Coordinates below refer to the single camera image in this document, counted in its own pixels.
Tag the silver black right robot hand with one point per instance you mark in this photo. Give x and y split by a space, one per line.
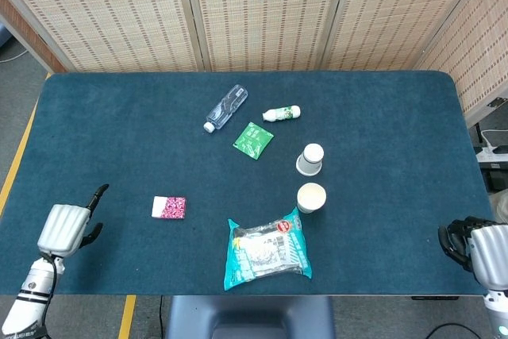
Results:
488 251

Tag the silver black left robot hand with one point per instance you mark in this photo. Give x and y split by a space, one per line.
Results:
63 228

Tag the pink patterned packet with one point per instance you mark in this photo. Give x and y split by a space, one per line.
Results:
170 208

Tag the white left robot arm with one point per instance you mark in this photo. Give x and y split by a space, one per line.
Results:
28 291

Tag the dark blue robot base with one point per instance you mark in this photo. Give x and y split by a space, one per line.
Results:
250 317

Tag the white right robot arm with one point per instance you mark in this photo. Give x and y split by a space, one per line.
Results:
498 311

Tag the white power strip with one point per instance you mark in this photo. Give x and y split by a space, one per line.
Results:
492 153

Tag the metal screen hinge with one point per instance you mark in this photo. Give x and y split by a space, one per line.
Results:
498 103

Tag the dark blue table cloth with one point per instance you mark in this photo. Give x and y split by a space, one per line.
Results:
377 136

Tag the upright white paper cup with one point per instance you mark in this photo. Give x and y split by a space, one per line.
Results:
311 197

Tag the brown woven screen panel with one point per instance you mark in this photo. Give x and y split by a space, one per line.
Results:
24 33

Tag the upturned white paper cup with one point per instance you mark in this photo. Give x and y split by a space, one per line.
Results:
310 159

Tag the clear plastic water bottle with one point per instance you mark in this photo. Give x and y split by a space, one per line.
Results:
226 108

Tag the woven bamboo screen panel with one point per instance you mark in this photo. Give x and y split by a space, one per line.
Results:
397 13
111 13
480 49
266 13

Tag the teal clear snack bag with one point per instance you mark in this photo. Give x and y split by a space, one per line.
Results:
266 251

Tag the green sachet packet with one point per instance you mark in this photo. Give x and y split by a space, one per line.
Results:
253 140

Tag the small white green bottle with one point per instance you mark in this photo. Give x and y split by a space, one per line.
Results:
282 113

